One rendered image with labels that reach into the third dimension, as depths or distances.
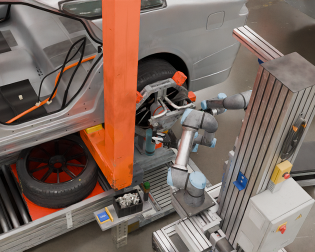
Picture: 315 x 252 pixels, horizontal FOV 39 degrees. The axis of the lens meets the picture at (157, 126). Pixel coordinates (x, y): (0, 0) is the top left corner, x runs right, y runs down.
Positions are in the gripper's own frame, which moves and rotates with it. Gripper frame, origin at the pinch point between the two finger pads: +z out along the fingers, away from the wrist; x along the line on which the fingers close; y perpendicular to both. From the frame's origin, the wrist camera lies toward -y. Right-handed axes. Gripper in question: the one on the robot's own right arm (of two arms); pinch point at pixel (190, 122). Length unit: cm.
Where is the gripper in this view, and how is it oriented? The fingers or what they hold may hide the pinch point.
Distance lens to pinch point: 361.3
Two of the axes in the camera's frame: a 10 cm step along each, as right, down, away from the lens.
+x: 5.1, 6.2, -5.9
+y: 0.7, -7.1, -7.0
